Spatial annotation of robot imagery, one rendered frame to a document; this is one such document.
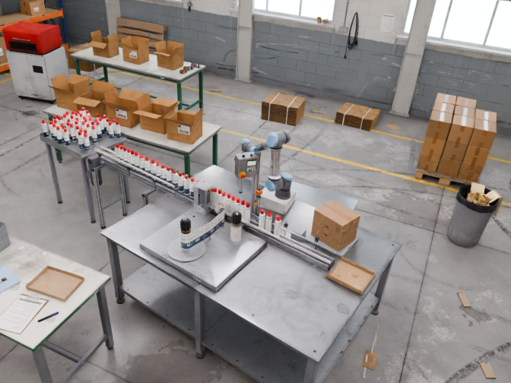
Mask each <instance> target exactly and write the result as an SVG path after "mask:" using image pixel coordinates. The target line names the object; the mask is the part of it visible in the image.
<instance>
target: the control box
mask: <svg viewBox="0 0 511 383"><path fill-rule="evenodd" d="M254 153H255V152H249V153H243V154H244V155H245V158H242V156H243V154H235V175H236V177H237V178H238V179H241V174H245V177H244V178H247V177H253V176H256V172H257V160H258V158H257V156H253V157H251V156H250V154H253V155H254ZM247 160H256V165H254V166H256V171H250V172H247V171H246V168H248V167H254V166H247Z"/></svg>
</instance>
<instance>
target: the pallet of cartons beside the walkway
mask: <svg viewBox="0 0 511 383"><path fill-rule="evenodd" d="M455 99H456V96H453V95H449V94H443V93H438V94H437V96H436V101H435V104H434V107H433V111H432V113H431V116H430V121H429V124H428V127H427V131H426V134H425V137H424V142H423V144H422V148H421V153H420V156H419V159H418V162H417V170H416V173H415V176H414V178H415V179H422V176H423V174H425V175H429V176H435V177H438V178H439V183H438V184H440V185H445V186H449V184H450V182H451V181H454V182H460V183H464V184H467V185H470V184H471V183H472V182H473V183H477V181H478V179H479V177H480V175H481V172H482V169H483V168H484V164H485V163H486V160H487V156H488V154H489V152H490V149H491V147H492V144H493V142H494V138H495V136H496V133H497V126H496V122H497V113H496V112H490V111H486V110H482V109H476V111H475V107H476V101H477V100H473V99H469V98H464V97H457V100H456V102H455Z"/></svg>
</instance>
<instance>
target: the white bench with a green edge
mask: <svg viewBox="0 0 511 383"><path fill-rule="evenodd" d="M8 236H9V239H10V242H11V245H10V246H8V247H7V248H6V249H5V250H4V251H2V252H1V253H0V268H1V267H4V266H6V267H7V268H8V269H9V270H10V271H11V272H12V273H13V274H15V275H16V276H17V277H18V278H19V279H20V280H21V282H20V283H18V284H16V285H14V286H13V287H11V288H9V289H7V290H6V291H4V292H2V293H0V315H1V314H2V313H3V312H4V311H5V310H6V309H7V308H8V307H9V305H10V304H12V303H13V301H15V300H16V298H18V297H19V295H20V294H21V293H23V294H27V295H30V294H31V293H32V294H36V295H39V296H38V297H40V298H43V299H48V300H49V301H48V302H47V304H46V305H45V306H44V307H43V309H42V310H41V311H40V312H39V314H38V315H37V316H36V317H35V318H34V320H32V322H31V323H30V324H29V325H28V326H27V328H26V329H25V330H24V331H23V332H22V334H15V333H11V332H8V331H3V330H0V335H2V336H3V337H6V338H8V339H9V340H12V341H14V342H15V343H17V344H19V345H21V346H23V347H25V348H27V349H29V350H31V351H32V354H33V357H34V360H35V363H36V367H37V370H38V372H39V375H40V379H41V382H42V383H53V382H52V378H51V375H50V372H49V368H48V365H47V362H46V357H45V355H44V352H43V348H42V346H43V347H45V348H47V349H49V350H51V351H53V352H55V353H58V354H59V355H61V356H64V357H65V358H67V359H70V360H71V361H73V362H76V364H75V366H74V367H73V368H72V369H71V370H70V371H69V372H68V373H67V374H66V375H65V376H64V377H63V378H62V380H61V381H60V382H59V383H67V381H68V380H69V379H70V378H71V377H72V376H73V375H74V374H75V373H76V372H77V371H78V370H79V369H80V368H81V367H82V366H83V364H85V363H86V361H87V360H88V359H89V358H90V357H91V356H92V355H93V354H94V352H95V351H96V350H97V349H98V348H99V347H100V346H101V345H102V343H103V342H104V341H105V343H106V347H107V348H108V350H112V349H113V345H114V341H113V333H112V328H111V324H110V315H109V310H108V305H107V301H106V293H105V288H104V285H106V284H107V283H108V282H109V281H110V280H111V277H110V276H108V275H106V274H103V273H101V272H99V271H95V270H94V269H92V268H89V267H86V266H84V265H82V264H79V263H77V262H75V261H72V260H69V259H67V258H64V257H62V256H60V255H57V254H55V253H53V252H50V251H47V250H45V249H43V248H40V247H38V246H36V245H33V244H30V243H29V242H25V241H24V240H21V239H18V238H16V237H14V236H11V235H8ZM48 265H49V266H52V267H56V268H58V269H61V270H64V271H68V272H71V273H73V274H77V275H80V276H82V277H84V279H85V281H84V282H83V283H82V284H81V285H80V286H79V288H78V289H77V290H76V291H75V292H74V293H73V294H72V295H71V296H70V297H69V298H68V299H67V301H66V302H63V301H60V300H57V299H53V298H51V297H48V296H45V295H43V294H40V293H36V292H34V291H31V290H27V289H26V287H25V286H26V285H27V284H28V283H29V282H30V281H31V280H32V279H33V278H35V276H36V275H38V273H39V272H41V271H42V270H43V269H44V268H45V267H46V266H48ZM95 294H97V302H98V306H99V310H100V318H101V322H102V327H103V336H102V337H101V338H100V339H99V340H98V341H97V342H96V343H95V344H94V345H93V346H92V347H91V348H90V349H89V350H88V351H87V353H86V354H85V355H84V356H83V357H82V358H79V357H77V356H75V355H73V354H71V353H69V352H67V351H65V350H63V349H61V348H59V347H57V346H54V345H52V344H50V343H48V342H46V340H47V339H48V338H49V337H51V336H52V335H53V334H54V333H55V332H56V331H57V330H58V329H59V328H60V327H61V326H62V325H63V324H64V323H66V321H67V320H68V319H70V317H71V316H73V314H74V313H76V312H77V311H78V310H79V309H80V308H81V307H82V306H83V305H84V304H85V303H86V302H87V301H88V300H89V299H91V298H92V297H93V296H94V295H95ZM55 312H59V314H57V315H55V316H52V317H51V318H47V319H46V320H44V321H41V322H38V320H40V319H41V318H45V317H46V316H48V315H51V314H53V313H55Z"/></svg>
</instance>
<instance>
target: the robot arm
mask: <svg viewBox="0 0 511 383"><path fill-rule="evenodd" d="M289 141H290V133H289V132H288V131H279V132H274V133H272V134H270V135H269V136H268V137H267V141H264V142H262V143H259V144H250V141H249V139H248V138H244V139H243V140H242V148H241V153H242V154H243V153H249V152H256V151H262V150H267V149H269V148H270V149H271V161H270V175H268V179H267V180H266V181H265V187H266V188H267V189H268V190H269V191H270V192H274V191H275V197H276V198H278V199H281V200H288V199H290V197H291V193H290V187H291V183H292V181H293V180H292V179H293V176H292V175H291V174H289V173H281V174H280V175H279V172H280V158H281V149H282V147H283V144H287V143H288V142H289Z"/></svg>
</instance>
